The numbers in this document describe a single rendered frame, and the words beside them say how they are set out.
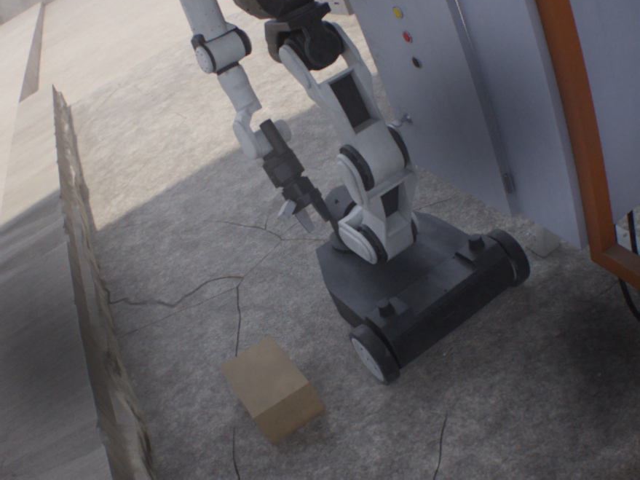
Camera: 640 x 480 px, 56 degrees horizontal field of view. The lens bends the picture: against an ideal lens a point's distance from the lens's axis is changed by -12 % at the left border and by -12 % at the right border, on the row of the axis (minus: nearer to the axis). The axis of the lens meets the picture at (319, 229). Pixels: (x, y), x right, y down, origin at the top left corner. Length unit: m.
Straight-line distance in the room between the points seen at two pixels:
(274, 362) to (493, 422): 0.71
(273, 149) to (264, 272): 1.13
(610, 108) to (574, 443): 0.91
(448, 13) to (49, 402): 1.67
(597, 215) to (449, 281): 0.90
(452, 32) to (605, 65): 0.29
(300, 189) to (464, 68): 0.62
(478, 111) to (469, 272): 0.84
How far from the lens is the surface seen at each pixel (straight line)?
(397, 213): 2.07
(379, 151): 1.82
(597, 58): 1.17
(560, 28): 1.04
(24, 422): 2.23
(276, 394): 2.00
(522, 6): 1.05
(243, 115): 1.71
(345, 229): 2.18
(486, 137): 1.31
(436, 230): 2.28
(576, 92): 1.09
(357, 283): 2.19
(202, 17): 1.70
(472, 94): 1.27
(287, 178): 1.69
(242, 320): 2.59
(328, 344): 2.29
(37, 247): 3.39
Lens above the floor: 1.46
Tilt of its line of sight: 31 degrees down
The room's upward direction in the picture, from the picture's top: 25 degrees counter-clockwise
